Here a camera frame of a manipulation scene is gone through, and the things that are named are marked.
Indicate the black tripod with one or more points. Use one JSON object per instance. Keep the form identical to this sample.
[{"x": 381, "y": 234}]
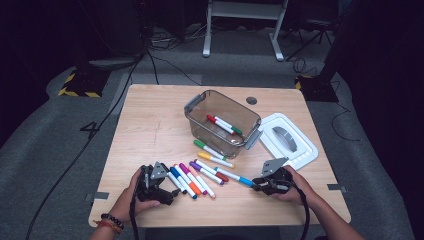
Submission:
[{"x": 320, "y": 22}]

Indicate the person's right hand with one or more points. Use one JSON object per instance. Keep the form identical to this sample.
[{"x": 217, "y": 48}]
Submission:
[{"x": 301, "y": 190}]

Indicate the transparent grey storage box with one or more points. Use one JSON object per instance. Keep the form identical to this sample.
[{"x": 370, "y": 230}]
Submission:
[{"x": 213, "y": 103}]

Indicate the white box lid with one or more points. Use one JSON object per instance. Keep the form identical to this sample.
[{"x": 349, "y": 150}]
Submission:
[{"x": 300, "y": 153}]

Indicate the yellow marker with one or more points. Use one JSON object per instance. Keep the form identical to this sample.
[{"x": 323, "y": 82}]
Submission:
[{"x": 205, "y": 155}]

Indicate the orange marker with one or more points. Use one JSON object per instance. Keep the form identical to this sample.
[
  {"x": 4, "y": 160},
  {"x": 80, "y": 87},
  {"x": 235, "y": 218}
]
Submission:
[{"x": 188, "y": 180}]

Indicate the person's left hand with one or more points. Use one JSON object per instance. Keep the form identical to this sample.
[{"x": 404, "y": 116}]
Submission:
[{"x": 130, "y": 203}]

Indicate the brown marker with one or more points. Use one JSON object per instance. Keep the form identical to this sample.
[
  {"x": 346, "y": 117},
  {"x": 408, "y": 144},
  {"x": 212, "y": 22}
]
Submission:
[{"x": 221, "y": 176}]

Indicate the purple marker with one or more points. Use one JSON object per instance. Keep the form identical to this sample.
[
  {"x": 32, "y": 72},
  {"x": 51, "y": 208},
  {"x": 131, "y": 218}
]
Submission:
[{"x": 206, "y": 173}]

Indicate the grey round table grommet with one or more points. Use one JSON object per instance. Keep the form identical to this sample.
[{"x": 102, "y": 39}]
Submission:
[{"x": 251, "y": 100}]

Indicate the black marker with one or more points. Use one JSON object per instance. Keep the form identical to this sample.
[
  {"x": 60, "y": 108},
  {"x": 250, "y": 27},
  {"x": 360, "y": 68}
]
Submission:
[{"x": 176, "y": 183}]

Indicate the black yellow striped base plate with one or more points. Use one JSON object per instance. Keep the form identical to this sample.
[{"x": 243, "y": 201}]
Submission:
[
  {"x": 316, "y": 90},
  {"x": 86, "y": 83}
]

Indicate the magenta marker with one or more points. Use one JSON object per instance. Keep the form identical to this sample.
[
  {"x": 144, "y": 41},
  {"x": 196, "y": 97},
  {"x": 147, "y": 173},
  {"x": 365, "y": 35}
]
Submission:
[{"x": 184, "y": 167}]

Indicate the white desk frame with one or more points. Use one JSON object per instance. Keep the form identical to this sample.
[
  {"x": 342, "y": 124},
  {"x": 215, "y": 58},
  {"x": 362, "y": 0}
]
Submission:
[{"x": 245, "y": 10}]

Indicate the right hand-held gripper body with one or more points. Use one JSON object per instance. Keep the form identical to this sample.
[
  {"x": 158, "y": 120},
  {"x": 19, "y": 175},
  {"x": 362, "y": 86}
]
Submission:
[{"x": 278, "y": 181}]

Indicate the red marker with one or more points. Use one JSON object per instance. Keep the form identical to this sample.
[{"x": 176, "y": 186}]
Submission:
[{"x": 211, "y": 119}]

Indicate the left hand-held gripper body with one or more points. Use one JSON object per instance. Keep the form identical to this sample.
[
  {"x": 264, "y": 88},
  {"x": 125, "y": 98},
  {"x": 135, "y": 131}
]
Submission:
[{"x": 151, "y": 191}]

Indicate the grey tape piece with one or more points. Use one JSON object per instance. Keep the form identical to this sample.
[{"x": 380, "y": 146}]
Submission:
[
  {"x": 100, "y": 196},
  {"x": 336, "y": 187}
]

